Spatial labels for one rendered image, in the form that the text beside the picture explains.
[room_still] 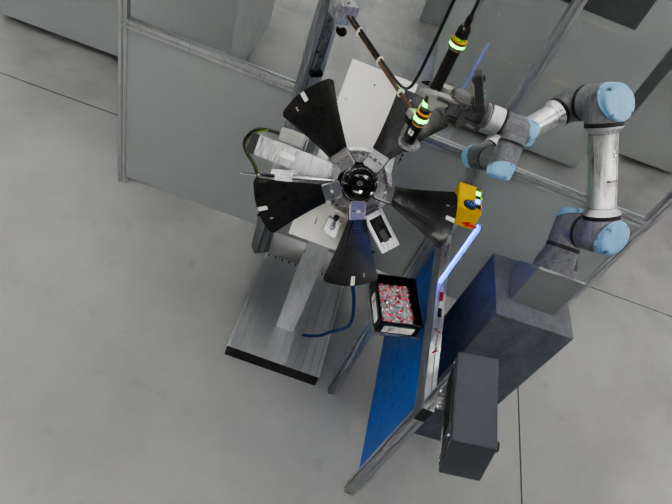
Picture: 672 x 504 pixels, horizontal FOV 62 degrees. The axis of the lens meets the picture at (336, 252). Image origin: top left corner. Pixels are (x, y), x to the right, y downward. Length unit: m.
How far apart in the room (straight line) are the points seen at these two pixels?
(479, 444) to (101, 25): 3.54
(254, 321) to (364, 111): 1.20
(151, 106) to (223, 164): 0.44
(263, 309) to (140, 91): 1.22
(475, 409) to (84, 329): 1.89
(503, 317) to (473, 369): 0.55
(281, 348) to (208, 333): 0.36
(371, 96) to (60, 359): 1.73
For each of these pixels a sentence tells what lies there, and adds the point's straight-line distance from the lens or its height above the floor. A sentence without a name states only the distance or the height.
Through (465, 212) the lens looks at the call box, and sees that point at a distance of 2.24.
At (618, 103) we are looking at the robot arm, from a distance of 1.91.
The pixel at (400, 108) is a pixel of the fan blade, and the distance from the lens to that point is 1.97.
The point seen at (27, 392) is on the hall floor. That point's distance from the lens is 2.69.
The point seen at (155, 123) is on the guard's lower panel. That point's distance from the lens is 3.03.
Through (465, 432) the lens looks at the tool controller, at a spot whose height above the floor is 1.24.
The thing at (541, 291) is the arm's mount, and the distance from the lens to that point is 2.09.
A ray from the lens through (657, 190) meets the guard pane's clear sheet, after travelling 2.89.
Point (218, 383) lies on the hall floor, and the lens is 2.69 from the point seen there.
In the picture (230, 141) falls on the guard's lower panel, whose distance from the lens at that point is 2.90.
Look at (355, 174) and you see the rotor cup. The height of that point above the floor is 1.24.
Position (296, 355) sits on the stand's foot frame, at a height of 0.06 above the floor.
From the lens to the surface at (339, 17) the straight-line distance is 2.15.
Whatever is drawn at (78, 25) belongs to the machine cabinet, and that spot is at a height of 0.18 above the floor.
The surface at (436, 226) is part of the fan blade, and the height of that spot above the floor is 1.17.
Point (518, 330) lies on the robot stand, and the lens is 2.12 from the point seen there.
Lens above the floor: 2.40
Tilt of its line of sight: 47 degrees down
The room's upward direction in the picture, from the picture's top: 24 degrees clockwise
